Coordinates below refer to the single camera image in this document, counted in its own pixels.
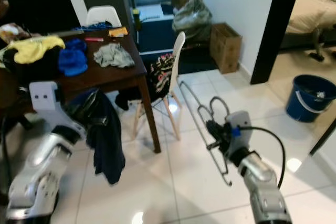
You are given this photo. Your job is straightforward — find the grey blue hanger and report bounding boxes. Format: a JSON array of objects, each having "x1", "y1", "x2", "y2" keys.
[{"x1": 178, "y1": 81, "x2": 234, "y2": 187}]

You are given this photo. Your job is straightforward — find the dark navy garment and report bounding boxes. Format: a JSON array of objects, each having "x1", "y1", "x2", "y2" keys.
[{"x1": 79, "y1": 89, "x2": 127, "y2": 185}]

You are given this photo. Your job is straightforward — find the yellow printed t-shirt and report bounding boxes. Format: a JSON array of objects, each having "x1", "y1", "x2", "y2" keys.
[{"x1": 13, "y1": 35, "x2": 66, "y2": 65}]

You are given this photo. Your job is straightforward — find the dark wooden table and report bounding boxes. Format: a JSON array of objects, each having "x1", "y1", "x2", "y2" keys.
[{"x1": 0, "y1": 27, "x2": 162, "y2": 154}]

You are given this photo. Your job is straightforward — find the bright blue garment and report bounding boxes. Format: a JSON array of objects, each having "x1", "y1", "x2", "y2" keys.
[{"x1": 58, "y1": 38, "x2": 89, "y2": 77}]

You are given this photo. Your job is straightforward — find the black garment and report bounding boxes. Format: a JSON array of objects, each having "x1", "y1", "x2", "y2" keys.
[{"x1": 3, "y1": 48, "x2": 64, "y2": 86}]

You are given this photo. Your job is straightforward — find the grey crumpled garment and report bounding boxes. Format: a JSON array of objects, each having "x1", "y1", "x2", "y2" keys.
[{"x1": 93, "y1": 43, "x2": 136, "y2": 69}]

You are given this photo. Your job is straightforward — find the dark floor mat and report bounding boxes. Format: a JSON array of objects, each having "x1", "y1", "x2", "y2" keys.
[{"x1": 176, "y1": 48, "x2": 218, "y2": 73}]

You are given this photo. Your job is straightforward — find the black patterned cloth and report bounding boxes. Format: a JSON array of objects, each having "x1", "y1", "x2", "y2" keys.
[{"x1": 147, "y1": 54, "x2": 175, "y2": 103}]

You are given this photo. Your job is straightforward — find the brown cardboard box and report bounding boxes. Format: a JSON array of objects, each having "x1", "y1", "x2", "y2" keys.
[{"x1": 209, "y1": 22, "x2": 243, "y2": 74}]

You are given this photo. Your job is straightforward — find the white chair wooden legs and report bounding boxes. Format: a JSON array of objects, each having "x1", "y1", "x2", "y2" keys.
[{"x1": 134, "y1": 31, "x2": 186, "y2": 141}]

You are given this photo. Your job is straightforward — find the orange packet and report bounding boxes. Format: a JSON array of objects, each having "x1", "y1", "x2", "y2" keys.
[{"x1": 108, "y1": 26, "x2": 129, "y2": 37}]

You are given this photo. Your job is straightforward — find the blue plastic bucket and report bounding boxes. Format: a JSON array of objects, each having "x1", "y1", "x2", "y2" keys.
[{"x1": 285, "y1": 74, "x2": 336, "y2": 123}]

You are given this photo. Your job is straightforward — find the white plastic chair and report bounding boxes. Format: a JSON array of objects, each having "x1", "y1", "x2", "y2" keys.
[{"x1": 87, "y1": 6, "x2": 122, "y2": 28}]

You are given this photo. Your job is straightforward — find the dark kitchen cabinet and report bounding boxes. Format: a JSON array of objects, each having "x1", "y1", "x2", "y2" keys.
[{"x1": 129, "y1": 0, "x2": 195, "y2": 54}]

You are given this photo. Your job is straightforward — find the green bottle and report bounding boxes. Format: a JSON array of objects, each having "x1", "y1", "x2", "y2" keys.
[{"x1": 133, "y1": 8, "x2": 141, "y2": 30}]

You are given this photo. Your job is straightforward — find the grey green plastic bag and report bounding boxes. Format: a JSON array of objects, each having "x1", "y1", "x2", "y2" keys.
[{"x1": 172, "y1": 0, "x2": 213, "y2": 44}]

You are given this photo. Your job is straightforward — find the bed with beige sheet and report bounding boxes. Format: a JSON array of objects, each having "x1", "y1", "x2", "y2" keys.
[{"x1": 281, "y1": 0, "x2": 336, "y2": 49}]

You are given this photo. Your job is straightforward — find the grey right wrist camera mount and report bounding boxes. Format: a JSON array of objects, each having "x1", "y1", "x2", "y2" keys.
[{"x1": 225, "y1": 111, "x2": 251, "y2": 154}]

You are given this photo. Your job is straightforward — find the black door frame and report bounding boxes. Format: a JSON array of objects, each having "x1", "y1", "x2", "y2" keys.
[{"x1": 250, "y1": 0, "x2": 305, "y2": 84}]

